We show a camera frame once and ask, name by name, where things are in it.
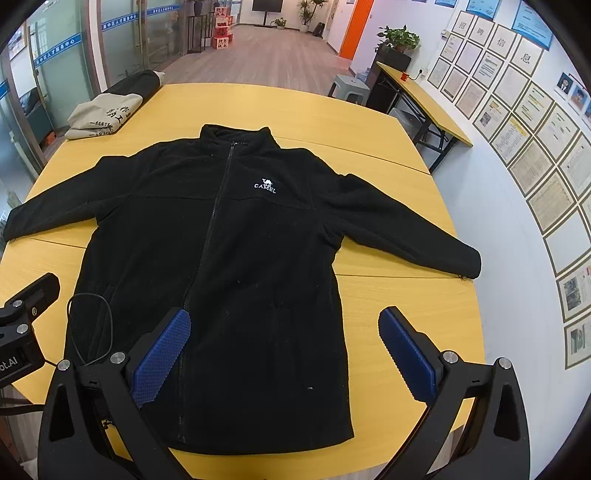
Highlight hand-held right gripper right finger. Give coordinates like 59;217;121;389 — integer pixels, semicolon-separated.
379;306;532;480

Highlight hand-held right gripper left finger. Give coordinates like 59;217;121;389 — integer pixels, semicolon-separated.
37;308;192;480

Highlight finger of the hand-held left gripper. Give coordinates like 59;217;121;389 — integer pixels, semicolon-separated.
0;272;61;341

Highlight black fleece jacket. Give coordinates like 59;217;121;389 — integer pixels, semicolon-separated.
2;124;482;456

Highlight folded beige printed garment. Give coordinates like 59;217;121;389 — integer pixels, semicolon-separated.
64;92;142;140

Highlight folded black garment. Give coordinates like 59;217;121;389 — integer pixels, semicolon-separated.
106;69;167;105

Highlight frosted glass partition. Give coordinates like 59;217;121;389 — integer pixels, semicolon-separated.
0;0;186;195

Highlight yellow folding table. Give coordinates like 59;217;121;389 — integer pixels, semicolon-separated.
376;61;474;175

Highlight grey plastic stool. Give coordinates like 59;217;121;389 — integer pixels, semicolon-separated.
329;74;371;105

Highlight black cabinet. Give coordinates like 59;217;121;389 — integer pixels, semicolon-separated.
366;46;413;113

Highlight framed portrait photos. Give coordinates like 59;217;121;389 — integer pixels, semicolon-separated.
553;71;591;118

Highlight potted green plant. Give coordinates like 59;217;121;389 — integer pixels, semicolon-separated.
373;25;421;54

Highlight stack of red boxes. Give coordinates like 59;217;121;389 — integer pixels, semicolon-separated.
211;6;236;49

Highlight orange door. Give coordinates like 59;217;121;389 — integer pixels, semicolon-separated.
339;0;375;61

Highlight small blue notice board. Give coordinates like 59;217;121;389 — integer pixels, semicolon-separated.
465;0;500;21

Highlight tall potted plant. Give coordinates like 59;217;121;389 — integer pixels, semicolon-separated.
295;0;329;32

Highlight large blue notice board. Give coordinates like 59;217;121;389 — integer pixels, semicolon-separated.
512;0;553;51

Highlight black screen on stand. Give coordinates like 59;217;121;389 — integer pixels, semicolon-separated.
251;0;284;27

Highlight black cable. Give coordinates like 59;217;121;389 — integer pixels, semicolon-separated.
66;292;115;368

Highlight wall of framed documents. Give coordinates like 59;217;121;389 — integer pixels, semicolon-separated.
427;9;591;371

